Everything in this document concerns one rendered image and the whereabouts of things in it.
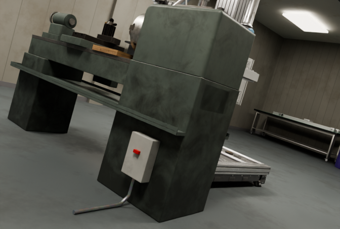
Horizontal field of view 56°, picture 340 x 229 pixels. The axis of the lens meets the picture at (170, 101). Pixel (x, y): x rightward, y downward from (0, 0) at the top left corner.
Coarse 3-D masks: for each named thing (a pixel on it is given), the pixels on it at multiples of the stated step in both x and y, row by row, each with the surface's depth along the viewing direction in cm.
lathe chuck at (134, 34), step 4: (140, 16) 227; (144, 16) 225; (136, 20) 226; (140, 20) 224; (136, 24) 224; (140, 24) 222; (136, 28) 223; (132, 32) 225; (136, 32) 223; (132, 36) 226; (136, 36) 223; (132, 40) 227; (136, 40) 224; (132, 44) 230
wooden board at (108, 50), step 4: (92, 48) 247; (96, 48) 244; (100, 48) 241; (104, 48) 238; (108, 48) 235; (104, 52) 238; (108, 52) 235; (112, 52) 232; (116, 52) 229; (120, 52) 231; (120, 56) 232; (124, 56) 235; (128, 56) 237; (132, 56) 240
